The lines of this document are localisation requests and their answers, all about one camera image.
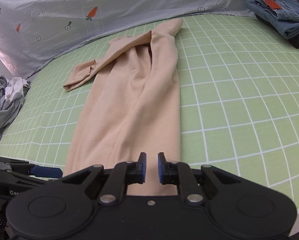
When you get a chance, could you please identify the folded blue jeans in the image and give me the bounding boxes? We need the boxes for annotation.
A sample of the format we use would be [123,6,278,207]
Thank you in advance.
[246,0,299,39]

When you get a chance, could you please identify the grey carrot-print sheet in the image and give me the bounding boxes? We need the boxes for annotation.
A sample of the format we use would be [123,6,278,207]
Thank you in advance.
[0,0,251,77]

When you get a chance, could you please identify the grey and white clothes pile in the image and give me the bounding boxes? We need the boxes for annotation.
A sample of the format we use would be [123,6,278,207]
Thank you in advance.
[0,75,31,136]

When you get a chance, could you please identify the beige long-sleeve shirt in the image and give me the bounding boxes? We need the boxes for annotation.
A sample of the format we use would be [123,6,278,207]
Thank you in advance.
[63,18,183,196]

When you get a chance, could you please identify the folded black garment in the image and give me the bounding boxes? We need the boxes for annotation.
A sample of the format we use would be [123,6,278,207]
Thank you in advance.
[256,15,299,49]

